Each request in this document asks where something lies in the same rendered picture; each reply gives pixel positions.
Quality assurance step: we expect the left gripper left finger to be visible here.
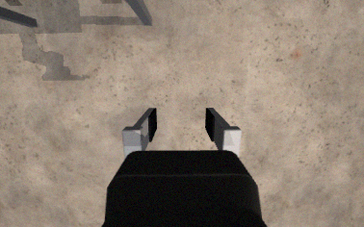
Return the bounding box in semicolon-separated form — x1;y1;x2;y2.
121;107;158;158

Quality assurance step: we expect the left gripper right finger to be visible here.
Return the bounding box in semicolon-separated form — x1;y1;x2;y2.
205;107;243;158

